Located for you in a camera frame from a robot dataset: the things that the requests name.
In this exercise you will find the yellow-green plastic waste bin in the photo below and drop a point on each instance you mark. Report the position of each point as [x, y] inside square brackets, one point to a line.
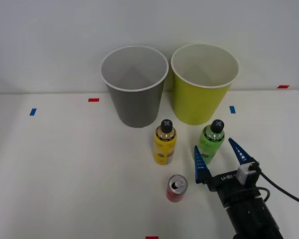
[196, 104]

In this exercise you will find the grey plastic waste bin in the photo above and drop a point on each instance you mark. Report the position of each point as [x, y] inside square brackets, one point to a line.
[137, 107]

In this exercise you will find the yellow plastic bottle black cap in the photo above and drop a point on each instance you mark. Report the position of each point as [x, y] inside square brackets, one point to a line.
[164, 149]

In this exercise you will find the red drink can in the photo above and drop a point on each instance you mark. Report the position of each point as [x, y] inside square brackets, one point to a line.
[176, 191]

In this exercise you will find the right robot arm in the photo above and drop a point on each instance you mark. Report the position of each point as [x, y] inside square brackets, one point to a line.
[249, 219]

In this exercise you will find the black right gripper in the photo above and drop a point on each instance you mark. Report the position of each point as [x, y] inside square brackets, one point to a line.
[229, 186]

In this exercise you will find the green plastic bottle black cap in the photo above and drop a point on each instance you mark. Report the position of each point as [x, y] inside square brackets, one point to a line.
[212, 140]

